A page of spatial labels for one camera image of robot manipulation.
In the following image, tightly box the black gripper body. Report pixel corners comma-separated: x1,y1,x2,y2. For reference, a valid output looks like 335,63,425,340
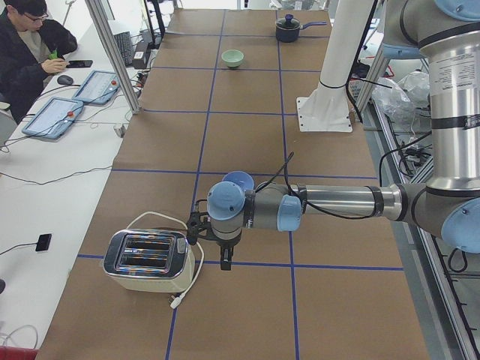
218,239,238,259

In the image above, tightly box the blue bowl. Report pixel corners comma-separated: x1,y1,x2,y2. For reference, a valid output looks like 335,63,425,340
222,171,255,191

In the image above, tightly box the green bowl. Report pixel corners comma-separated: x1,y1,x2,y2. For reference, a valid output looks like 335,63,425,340
221,49,245,69

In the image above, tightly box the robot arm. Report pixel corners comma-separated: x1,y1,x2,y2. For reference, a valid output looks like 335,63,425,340
202,1,479,270

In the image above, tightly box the cream chrome toaster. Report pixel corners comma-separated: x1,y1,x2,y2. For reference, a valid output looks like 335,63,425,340
103,229,195,293

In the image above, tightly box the small black box on desk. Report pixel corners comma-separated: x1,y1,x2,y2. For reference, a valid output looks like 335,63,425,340
35,233,52,252

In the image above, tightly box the blue teach pendant far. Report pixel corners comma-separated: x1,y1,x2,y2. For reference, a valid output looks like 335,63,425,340
72,70,119,105

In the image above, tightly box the blue teach pendant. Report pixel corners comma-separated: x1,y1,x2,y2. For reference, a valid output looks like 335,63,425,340
22,97,84,140
72,70,119,105

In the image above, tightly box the blue teach pendant near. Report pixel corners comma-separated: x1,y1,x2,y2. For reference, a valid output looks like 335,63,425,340
22,97,84,140

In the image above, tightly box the dark blue saucepan with lid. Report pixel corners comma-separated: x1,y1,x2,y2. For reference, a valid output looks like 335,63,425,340
275,13,327,43

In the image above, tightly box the clear plastic bag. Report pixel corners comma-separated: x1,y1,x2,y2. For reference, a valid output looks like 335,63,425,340
371,70,431,125

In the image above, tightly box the black keyboard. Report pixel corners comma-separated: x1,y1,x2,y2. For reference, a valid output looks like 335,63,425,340
113,31,134,67

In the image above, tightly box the black computer mouse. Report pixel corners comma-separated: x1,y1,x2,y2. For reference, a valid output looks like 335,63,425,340
57,75,74,86

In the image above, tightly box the black smartphone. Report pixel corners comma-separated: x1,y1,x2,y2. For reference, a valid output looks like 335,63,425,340
67,60,93,68

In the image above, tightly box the seated person in black jacket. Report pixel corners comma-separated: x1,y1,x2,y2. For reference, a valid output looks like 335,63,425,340
1,0,77,123

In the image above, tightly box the white toaster power cord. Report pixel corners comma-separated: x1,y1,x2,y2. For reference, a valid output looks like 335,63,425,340
125,211,206,310

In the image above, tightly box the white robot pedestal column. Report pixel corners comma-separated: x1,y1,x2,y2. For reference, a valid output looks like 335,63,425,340
297,0,377,133

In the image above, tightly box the aluminium frame post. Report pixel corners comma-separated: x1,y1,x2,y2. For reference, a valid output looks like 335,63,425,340
85,0,140,115

